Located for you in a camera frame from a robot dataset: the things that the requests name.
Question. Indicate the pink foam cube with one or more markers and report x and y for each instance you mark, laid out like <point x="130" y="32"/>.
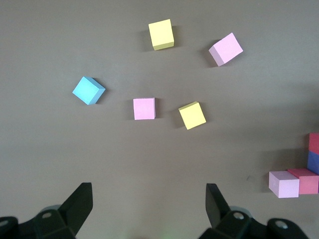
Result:
<point x="143" y="108"/>
<point x="284" y="185"/>
<point x="226" y="48"/>

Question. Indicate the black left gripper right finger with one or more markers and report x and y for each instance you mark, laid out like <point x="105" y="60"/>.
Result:
<point x="231" y="226"/>

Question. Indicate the brown table cover sheet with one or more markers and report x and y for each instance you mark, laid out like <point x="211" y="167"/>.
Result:
<point x="159" y="149"/>

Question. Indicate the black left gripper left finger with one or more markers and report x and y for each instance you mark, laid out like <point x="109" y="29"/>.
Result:
<point x="74" y="211"/>

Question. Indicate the yellow foam cube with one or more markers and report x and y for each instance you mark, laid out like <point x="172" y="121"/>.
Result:
<point x="160" y="33"/>
<point x="192" y="115"/>

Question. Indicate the purple foam cube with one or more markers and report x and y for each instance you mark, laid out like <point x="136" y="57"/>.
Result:
<point x="314" y="161"/>

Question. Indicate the blue foam cube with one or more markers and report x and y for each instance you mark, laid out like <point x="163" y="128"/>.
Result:
<point x="87" y="90"/>

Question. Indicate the red foam cube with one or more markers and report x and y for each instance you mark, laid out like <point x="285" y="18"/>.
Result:
<point x="314" y="141"/>
<point x="307" y="183"/>

